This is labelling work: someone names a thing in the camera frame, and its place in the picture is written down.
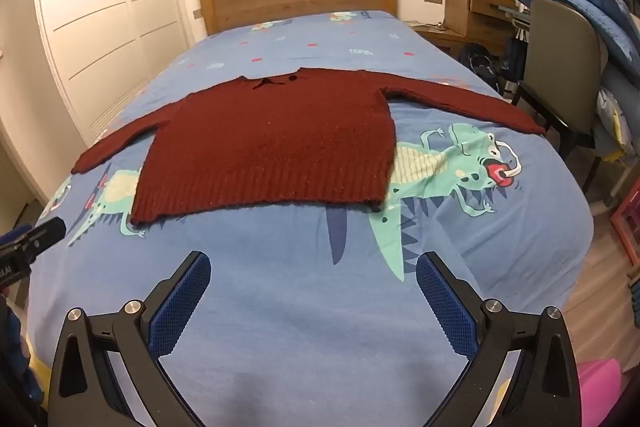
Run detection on black bag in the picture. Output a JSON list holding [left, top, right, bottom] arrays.
[[457, 42, 521, 96]]

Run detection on blue quilt pile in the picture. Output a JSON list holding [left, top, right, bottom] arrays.
[[505, 0, 640, 75]]

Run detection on grey chair with dark legs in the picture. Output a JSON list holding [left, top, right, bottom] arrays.
[[512, 0, 613, 208]]

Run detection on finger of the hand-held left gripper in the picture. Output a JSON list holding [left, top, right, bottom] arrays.
[[15, 217, 67, 259]]

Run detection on dark red knitted sweater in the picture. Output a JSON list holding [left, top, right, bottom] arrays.
[[70, 67, 547, 225]]

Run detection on white wardrobe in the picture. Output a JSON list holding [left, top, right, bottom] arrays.
[[32, 0, 206, 148]]

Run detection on blue dinosaur print bed sheet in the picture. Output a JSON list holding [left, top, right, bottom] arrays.
[[25, 9, 596, 427]]

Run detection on red crate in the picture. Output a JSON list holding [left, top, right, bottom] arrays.
[[611, 197, 640, 265]]

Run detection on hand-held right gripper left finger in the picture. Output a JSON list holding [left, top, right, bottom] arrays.
[[47, 251, 212, 427]]

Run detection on wooden desk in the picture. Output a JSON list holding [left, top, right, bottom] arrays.
[[412, 0, 531, 58]]

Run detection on pink plastic object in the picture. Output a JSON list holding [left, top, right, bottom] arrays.
[[580, 358, 622, 427]]

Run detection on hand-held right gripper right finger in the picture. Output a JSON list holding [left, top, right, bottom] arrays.
[[416, 252, 583, 427]]

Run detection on blue clothing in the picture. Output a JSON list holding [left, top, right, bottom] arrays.
[[0, 297, 47, 413]]

